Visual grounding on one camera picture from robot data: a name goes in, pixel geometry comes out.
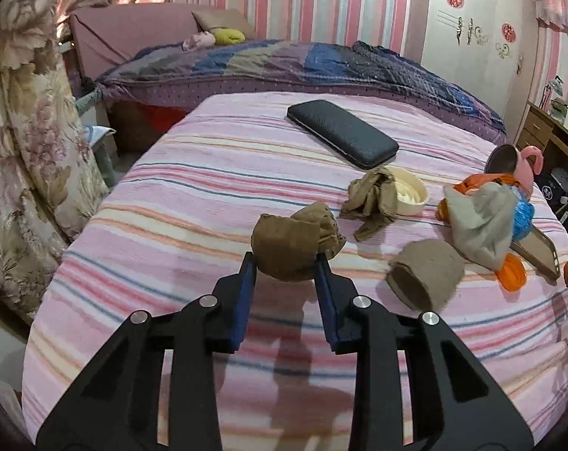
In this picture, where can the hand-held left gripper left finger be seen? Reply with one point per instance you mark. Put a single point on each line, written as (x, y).
(245, 286)

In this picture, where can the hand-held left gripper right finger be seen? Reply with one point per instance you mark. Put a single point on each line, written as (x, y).
(325, 291)

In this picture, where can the brown nylon stocking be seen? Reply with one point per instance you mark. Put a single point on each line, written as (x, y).
(284, 244)

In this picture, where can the grey cloth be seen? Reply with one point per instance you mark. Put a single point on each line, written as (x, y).
(481, 225)

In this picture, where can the orange mesh cloth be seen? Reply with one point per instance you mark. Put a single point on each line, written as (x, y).
(514, 272)

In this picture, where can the olive crumpled stocking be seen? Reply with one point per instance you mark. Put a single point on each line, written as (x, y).
(371, 197)

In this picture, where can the rolled brown sock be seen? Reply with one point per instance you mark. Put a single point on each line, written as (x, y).
(429, 268)

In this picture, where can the cream plastic lid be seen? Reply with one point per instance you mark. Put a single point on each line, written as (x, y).
(413, 195)

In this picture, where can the black textured case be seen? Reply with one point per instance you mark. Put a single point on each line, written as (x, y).
(340, 131)

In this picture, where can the purple bed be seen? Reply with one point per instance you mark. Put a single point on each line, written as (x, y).
(171, 91)

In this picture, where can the blue mesh ball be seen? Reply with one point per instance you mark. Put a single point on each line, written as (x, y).
(524, 213)

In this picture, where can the pink cup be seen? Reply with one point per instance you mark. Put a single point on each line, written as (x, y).
(505, 159)

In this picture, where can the purple plaid quilt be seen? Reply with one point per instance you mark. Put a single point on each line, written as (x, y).
(284, 63)

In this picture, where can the pink crumpled cloth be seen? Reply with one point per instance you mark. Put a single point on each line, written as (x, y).
(198, 41)

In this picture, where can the yellow-green cushion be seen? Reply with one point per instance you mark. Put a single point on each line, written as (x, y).
(230, 36)

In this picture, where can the floral curtain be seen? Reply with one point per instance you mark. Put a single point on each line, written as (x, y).
(25, 141)

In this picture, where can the cream wardrobe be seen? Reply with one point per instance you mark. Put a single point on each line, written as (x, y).
(472, 70)

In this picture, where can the beige pillow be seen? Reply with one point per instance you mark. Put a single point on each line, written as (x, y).
(225, 19)

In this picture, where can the wooden desk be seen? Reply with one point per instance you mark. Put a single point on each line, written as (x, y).
(542, 131)

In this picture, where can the pink headboard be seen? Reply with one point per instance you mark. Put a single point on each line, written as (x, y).
(119, 33)

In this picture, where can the desk lamp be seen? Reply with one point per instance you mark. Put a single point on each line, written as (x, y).
(554, 87)

